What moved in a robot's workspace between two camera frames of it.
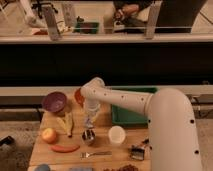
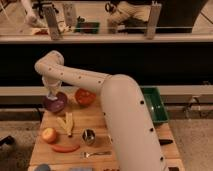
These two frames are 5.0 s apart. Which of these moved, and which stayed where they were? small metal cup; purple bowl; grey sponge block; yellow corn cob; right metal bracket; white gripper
Moved: grey sponge block; white gripper
Stayed: small metal cup; yellow corn cob; purple bowl; right metal bracket
